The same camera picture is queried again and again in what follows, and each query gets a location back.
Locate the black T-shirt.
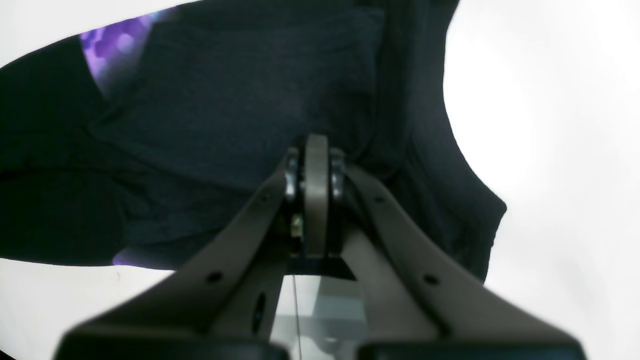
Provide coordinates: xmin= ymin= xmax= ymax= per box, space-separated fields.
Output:
xmin=0 ymin=0 xmax=506 ymax=281

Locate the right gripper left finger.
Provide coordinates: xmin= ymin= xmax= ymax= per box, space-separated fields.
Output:
xmin=55 ymin=148 xmax=300 ymax=360

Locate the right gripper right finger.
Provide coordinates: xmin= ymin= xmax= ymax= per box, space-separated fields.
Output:
xmin=304 ymin=134 xmax=588 ymax=360

